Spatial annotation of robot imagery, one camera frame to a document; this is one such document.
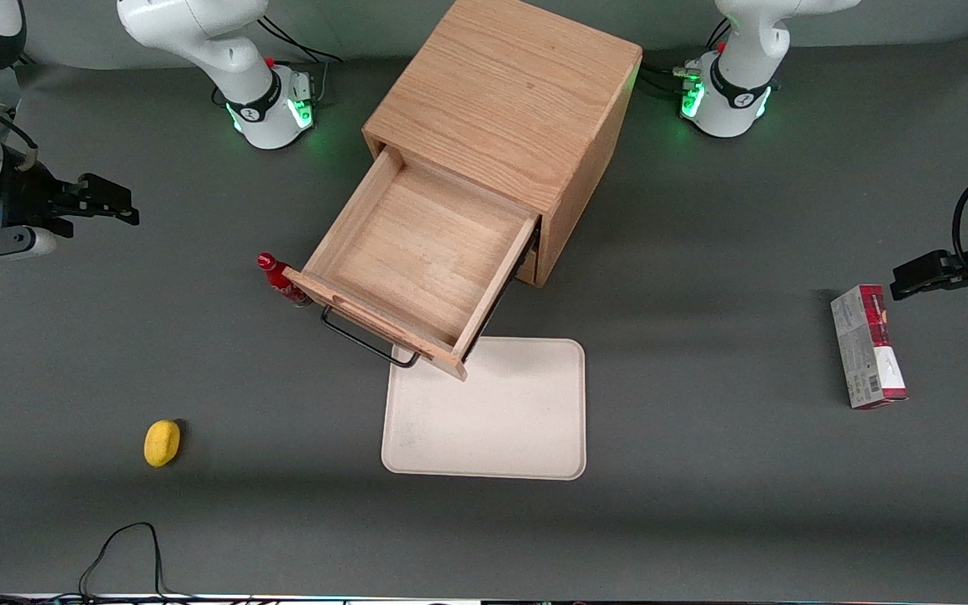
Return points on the beige rectangular tray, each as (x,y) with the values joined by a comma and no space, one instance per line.
(501,420)

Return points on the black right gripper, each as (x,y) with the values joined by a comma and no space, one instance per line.
(27,194)

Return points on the wooden drawer cabinet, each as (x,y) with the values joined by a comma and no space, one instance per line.
(518,84)

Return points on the red and grey carton box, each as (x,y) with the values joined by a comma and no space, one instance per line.
(866,353)

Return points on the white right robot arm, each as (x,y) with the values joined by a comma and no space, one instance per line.
(198,34)

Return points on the grey table mat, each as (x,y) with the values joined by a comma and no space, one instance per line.
(702,521)

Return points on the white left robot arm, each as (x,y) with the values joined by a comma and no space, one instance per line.
(744,50)

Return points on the red soda bottle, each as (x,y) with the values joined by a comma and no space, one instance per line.
(276,270)

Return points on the yellow lemon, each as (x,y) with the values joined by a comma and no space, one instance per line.
(161,443)

